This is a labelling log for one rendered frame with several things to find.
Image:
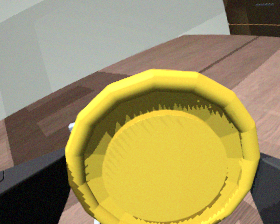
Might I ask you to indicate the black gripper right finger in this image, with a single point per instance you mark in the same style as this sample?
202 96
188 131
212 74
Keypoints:
265 190

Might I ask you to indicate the yellow plate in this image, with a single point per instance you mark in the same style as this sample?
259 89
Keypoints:
162 147

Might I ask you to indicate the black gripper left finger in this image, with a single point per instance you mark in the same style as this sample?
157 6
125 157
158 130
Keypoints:
35 192

